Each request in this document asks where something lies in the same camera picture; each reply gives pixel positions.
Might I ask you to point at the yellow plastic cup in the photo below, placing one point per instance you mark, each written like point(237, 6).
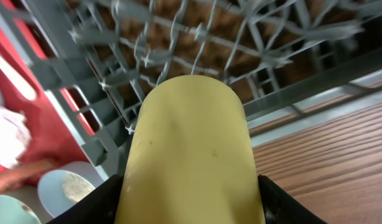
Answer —
point(191, 159)

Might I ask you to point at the orange carrot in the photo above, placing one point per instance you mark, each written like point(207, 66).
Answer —
point(10, 178)

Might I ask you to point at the white plastic spoon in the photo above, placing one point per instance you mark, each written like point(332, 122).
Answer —
point(19, 82)

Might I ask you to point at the grey dishwasher rack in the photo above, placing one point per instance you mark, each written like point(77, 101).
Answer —
point(98, 60)

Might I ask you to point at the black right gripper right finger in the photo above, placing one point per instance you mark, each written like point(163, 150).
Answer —
point(280, 208)

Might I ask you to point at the red serving tray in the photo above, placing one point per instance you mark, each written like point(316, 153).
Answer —
point(50, 136)

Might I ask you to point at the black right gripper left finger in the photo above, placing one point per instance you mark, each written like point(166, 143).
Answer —
point(98, 207)

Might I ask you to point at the blue bowl with rice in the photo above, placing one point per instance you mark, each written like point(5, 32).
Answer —
point(62, 188)

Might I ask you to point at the crumpled white napkin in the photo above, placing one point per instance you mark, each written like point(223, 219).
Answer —
point(14, 137)

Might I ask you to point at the green bowl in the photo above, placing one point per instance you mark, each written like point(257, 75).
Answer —
point(13, 211)

